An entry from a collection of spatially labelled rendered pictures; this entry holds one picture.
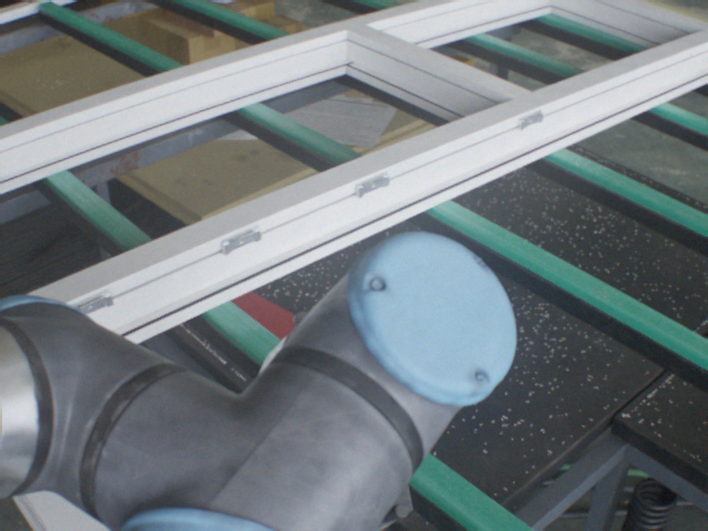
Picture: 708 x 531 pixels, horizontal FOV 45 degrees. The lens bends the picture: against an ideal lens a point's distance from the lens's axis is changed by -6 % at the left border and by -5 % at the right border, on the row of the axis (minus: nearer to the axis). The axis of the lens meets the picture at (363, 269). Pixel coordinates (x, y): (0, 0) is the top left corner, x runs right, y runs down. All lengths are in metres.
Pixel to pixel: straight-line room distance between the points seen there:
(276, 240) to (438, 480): 0.37
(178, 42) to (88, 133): 0.91
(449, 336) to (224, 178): 1.31
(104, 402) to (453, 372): 0.16
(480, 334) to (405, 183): 0.71
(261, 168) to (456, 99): 0.49
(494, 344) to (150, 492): 0.17
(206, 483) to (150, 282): 0.59
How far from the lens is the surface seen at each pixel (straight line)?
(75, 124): 1.33
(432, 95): 1.43
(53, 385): 0.43
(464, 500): 0.78
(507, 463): 1.19
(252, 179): 1.69
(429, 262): 0.43
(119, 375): 0.43
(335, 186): 1.06
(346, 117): 1.91
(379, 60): 1.51
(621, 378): 1.35
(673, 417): 1.31
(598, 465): 1.26
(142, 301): 0.96
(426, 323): 0.42
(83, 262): 2.10
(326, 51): 1.54
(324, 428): 0.39
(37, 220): 2.31
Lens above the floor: 1.45
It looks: 35 degrees down
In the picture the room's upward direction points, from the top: straight up
